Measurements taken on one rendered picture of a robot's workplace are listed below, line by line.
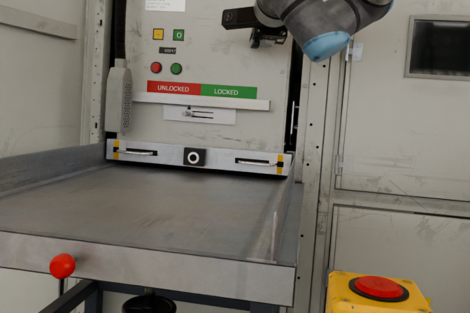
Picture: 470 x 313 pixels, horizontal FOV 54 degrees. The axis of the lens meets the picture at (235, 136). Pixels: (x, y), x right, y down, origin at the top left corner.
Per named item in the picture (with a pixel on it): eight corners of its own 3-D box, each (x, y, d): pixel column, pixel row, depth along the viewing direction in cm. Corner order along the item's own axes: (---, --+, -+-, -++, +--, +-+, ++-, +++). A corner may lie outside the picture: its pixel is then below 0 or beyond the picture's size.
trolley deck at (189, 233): (294, 308, 60) (297, 263, 60) (-116, 251, 70) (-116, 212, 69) (303, 203, 127) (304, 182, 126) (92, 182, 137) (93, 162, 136)
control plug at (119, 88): (120, 133, 123) (124, 67, 122) (103, 131, 124) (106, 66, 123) (131, 131, 131) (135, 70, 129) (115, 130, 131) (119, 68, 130)
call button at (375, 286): (406, 314, 37) (408, 295, 37) (355, 307, 38) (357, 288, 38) (396, 295, 41) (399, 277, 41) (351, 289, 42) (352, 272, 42)
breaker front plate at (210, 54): (281, 158, 126) (294, -18, 123) (115, 144, 134) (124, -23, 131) (281, 158, 128) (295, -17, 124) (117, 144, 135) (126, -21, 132)
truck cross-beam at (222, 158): (290, 176, 126) (292, 154, 126) (105, 158, 135) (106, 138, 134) (291, 173, 131) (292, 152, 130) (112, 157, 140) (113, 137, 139)
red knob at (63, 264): (67, 283, 60) (68, 258, 60) (45, 279, 61) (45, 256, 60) (84, 271, 65) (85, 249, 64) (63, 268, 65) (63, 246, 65)
